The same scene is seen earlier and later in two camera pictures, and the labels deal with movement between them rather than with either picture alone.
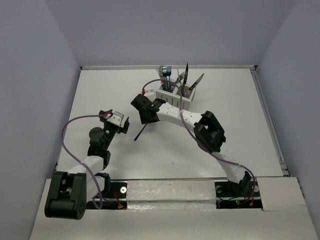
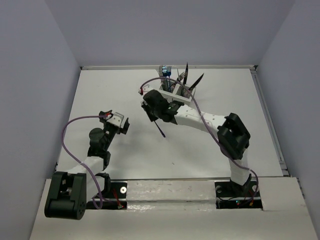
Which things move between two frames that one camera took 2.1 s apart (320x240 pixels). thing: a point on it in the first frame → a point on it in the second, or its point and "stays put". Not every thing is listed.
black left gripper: x=123 y=128 stays put
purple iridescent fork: x=140 y=132 → x=160 y=129
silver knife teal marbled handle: x=195 y=83 stays put
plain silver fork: x=161 y=71 stays put
